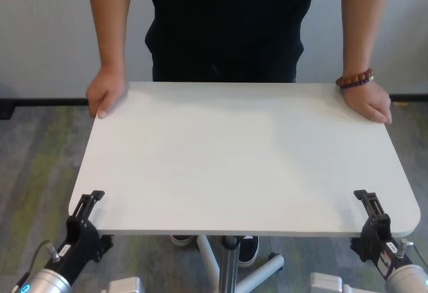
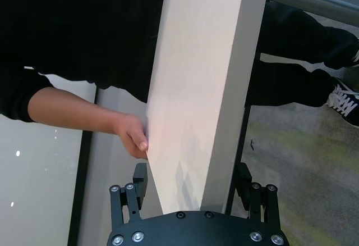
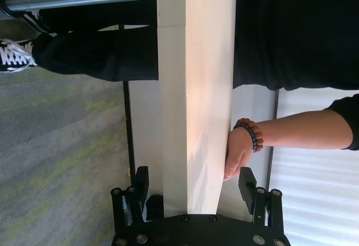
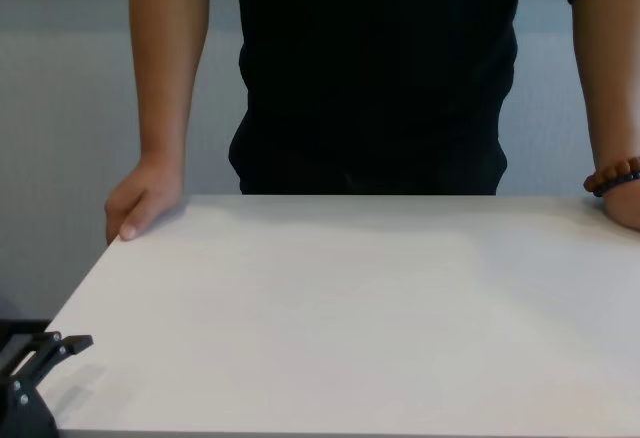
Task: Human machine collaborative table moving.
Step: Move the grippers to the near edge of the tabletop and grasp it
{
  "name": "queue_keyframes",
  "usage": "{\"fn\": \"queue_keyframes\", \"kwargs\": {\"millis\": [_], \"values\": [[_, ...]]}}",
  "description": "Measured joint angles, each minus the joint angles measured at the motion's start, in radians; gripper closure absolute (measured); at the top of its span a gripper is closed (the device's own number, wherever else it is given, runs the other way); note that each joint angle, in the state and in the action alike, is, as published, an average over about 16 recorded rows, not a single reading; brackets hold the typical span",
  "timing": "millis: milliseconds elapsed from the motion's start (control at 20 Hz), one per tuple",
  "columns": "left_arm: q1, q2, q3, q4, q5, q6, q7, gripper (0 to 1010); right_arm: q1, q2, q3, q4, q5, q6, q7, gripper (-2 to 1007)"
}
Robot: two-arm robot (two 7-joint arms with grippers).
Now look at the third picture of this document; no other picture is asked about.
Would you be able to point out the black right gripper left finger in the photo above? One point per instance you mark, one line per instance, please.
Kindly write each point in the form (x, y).
(141, 184)

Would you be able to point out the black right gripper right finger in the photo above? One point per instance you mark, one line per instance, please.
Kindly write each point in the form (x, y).
(246, 190)

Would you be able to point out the person's left forearm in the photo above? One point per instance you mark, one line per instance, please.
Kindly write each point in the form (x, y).
(303, 131)

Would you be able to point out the person's left hand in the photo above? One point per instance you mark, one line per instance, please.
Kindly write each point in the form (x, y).
(237, 153)

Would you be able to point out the person in black clothes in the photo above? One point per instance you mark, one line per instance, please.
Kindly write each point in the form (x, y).
(98, 58)

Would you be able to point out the black shirt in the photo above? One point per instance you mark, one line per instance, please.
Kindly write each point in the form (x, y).
(294, 32)

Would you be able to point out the person's left black sneaker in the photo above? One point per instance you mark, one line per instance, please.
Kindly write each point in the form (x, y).
(16, 56)

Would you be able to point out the person's black sneaker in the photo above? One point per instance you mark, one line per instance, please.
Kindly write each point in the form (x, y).
(32, 21)
(16, 56)

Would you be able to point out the person's right black sneaker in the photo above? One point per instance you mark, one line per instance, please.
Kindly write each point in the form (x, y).
(32, 21)

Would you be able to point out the black wall baseboard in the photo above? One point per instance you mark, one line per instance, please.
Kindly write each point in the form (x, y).
(126, 111)

